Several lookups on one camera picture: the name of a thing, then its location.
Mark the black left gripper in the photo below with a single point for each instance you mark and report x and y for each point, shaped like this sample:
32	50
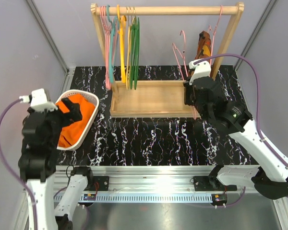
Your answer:
74	115

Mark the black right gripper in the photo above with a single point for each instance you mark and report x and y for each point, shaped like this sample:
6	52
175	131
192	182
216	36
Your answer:
188	88

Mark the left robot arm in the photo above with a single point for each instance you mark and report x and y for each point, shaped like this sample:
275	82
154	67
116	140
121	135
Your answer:
37	164

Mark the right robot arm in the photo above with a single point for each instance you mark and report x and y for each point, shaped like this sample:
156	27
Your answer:
232	118

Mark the camouflage orange trousers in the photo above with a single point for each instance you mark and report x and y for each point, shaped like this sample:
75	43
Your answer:
204	46

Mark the pink hanger holding camouflage trousers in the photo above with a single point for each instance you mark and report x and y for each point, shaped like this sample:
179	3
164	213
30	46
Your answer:
215	29

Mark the thick yellow hanger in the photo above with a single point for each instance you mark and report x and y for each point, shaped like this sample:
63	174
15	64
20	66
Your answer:
122	28

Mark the green hanger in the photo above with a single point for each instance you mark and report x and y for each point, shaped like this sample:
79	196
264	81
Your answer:
135	52
132	51

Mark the teal hanger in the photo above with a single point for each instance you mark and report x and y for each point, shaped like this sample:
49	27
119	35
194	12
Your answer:
114	26

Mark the white perforated plastic basket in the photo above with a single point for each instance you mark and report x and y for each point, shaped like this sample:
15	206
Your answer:
90	97

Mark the wooden clothes rack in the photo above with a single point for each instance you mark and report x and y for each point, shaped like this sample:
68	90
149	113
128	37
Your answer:
159	91

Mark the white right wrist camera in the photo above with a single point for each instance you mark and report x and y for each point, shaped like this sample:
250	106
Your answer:
202	69

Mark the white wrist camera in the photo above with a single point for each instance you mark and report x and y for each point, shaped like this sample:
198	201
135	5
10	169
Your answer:
202	69
39	101

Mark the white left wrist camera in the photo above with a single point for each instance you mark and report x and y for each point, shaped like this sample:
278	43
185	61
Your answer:
39	101

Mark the aluminium mounting rail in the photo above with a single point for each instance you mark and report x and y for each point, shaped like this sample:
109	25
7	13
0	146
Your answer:
131	184

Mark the pink wire hangers at left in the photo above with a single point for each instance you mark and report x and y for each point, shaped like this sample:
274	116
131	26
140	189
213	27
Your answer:
106	27

